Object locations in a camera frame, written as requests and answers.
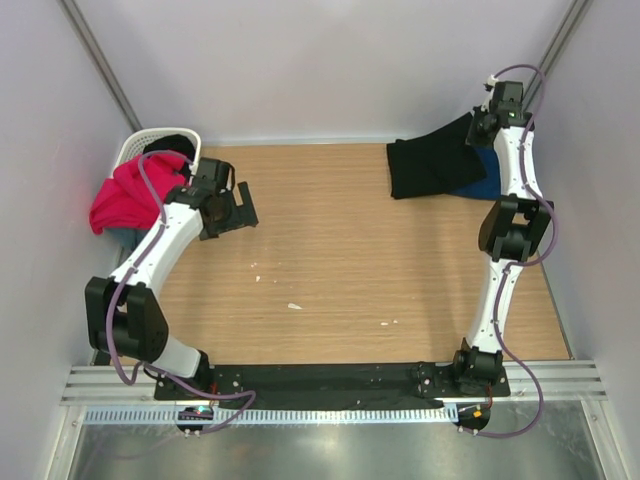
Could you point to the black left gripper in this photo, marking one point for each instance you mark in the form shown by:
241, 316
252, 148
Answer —
240, 216

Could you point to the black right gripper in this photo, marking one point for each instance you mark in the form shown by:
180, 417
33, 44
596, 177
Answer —
472, 137

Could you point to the black t-shirt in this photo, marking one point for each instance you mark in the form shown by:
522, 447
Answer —
439, 162

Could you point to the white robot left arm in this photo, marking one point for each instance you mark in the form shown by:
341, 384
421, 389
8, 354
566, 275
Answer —
124, 316

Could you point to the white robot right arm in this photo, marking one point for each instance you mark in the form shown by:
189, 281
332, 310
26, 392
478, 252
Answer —
509, 235

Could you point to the black garment in basket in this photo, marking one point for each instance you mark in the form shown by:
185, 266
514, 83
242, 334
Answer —
173, 150

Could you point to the grey-blue garment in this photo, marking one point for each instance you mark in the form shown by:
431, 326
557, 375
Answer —
129, 238

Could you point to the pink t-shirt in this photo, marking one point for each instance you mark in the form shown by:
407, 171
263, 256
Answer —
130, 195

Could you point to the white laundry basket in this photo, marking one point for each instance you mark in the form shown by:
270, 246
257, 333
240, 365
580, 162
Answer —
165, 145

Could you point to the right aluminium corner post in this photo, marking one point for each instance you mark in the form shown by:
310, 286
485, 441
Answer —
568, 26

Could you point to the aluminium corner post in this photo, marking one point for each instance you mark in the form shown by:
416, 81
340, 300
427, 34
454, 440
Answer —
90, 44
568, 26

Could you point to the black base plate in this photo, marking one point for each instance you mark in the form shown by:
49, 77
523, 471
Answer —
338, 387

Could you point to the white slotted cable duct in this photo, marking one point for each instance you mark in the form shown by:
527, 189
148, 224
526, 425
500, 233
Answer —
184, 415

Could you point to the left aluminium corner post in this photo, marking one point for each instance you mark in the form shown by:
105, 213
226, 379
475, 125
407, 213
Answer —
90, 44

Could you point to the aluminium frame rail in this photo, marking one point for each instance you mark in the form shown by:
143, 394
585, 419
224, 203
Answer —
562, 380

